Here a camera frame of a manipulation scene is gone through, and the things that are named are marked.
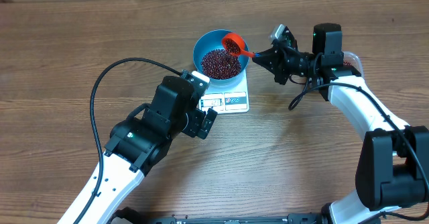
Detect red beans in scoop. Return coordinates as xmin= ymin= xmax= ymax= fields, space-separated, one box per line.
xmin=224 ymin=39 xmax=241 ymax=54

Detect orange measuring scoop blue handle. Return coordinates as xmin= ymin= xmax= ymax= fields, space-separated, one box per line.
xmin=221 ymin=32 xmax=259 ymax=58

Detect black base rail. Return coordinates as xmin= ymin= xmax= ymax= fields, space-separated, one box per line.
xmin=107 ymin=207 xmax=328 ymax=224

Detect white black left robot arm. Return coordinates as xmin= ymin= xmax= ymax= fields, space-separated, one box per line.
xmin=60 ymin=72 xmax=217 ymax=223

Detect red beans in bowl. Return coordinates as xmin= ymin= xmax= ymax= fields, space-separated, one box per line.
xmin=201 ymin=49 xmax=241 ymax=80

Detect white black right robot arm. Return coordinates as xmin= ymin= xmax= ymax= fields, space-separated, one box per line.
xmin=251 ymin=23 xmax=428 ymax=223

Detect blue plastic bowl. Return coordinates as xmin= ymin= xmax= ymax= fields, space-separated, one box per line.
xmin=193 ymin=30 xmax=249 ymax=74

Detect white digital kitchen scale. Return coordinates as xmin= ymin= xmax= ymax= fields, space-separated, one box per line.
xmin=198 ymin=70 xmax=250 ymax=114

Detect clear plastic food container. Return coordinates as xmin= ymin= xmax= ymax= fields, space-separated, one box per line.
xmin=343 ymin=52 xmax=365 ymax=78

